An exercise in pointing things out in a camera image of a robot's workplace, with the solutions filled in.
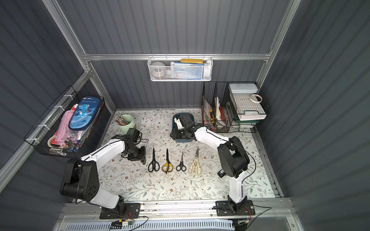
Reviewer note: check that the teal plastic storage box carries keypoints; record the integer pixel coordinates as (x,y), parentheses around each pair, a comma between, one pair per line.
(175,132)

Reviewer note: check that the black wire side basket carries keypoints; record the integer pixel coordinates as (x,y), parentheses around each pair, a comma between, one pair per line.
(79,143)

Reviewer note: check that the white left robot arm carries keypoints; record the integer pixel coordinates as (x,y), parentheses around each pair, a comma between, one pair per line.
(81,180)

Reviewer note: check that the blue shark pencil case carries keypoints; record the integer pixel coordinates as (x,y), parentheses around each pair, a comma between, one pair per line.
(85,113)

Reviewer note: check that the pink pencil case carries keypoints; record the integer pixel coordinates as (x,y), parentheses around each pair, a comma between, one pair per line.
(63,131)

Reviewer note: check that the small black scissors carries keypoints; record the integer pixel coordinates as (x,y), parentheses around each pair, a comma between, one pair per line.
(181,166)

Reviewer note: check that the mint green pen cup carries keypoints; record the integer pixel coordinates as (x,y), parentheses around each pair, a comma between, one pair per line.
(125,122)

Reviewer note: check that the tape roll in basket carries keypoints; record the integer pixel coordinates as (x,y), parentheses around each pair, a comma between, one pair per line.
(157,70)

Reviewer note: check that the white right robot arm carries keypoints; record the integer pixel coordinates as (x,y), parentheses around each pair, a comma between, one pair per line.
(233,157)

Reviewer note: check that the white wire wall basket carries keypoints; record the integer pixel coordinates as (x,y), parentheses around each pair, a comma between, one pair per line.
(177,71)

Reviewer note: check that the cream handled kitchen scissors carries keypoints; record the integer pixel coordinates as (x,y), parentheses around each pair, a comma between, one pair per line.
(195,168)

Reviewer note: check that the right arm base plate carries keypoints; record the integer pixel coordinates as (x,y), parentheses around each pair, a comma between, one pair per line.
(230,208)

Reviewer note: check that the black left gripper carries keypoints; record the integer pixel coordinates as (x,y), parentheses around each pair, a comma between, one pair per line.
(137,154)

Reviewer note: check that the white tape roll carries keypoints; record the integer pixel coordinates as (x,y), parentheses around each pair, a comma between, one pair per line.
(256,98)

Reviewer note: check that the large black scissors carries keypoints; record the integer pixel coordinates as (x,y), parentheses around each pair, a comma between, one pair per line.
(154,164)

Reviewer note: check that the yellow case in basket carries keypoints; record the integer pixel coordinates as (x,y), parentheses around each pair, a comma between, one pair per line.
(191,61)

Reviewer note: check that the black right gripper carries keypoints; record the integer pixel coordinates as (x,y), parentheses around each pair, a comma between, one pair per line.
(179,134)

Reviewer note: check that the black wire desk organizer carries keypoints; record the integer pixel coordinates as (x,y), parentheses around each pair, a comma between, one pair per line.
(233,106)

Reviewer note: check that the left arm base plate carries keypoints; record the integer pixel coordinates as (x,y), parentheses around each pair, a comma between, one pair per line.
(130,210)

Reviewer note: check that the yellow handled scissors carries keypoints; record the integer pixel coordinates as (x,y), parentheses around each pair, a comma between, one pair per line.
(167,167)

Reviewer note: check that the checkered white notebook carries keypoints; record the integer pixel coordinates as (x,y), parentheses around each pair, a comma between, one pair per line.
(245,109)

